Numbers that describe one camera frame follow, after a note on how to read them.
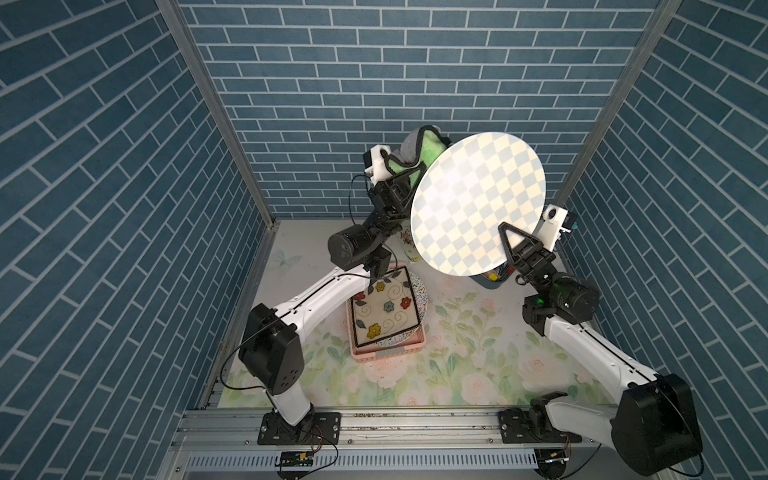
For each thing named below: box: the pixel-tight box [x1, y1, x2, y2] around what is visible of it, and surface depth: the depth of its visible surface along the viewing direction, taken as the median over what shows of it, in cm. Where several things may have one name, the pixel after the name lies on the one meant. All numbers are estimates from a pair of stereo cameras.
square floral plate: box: [351, 266, 420, 348], surface depth 92 cm
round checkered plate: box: [410, 132, 546, 277], surface depth 50 cm
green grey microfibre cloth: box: [388, 127, 447, 189], surface depth 44 cm
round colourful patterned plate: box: [375, 271, 428, 348], surface depth 88 cm
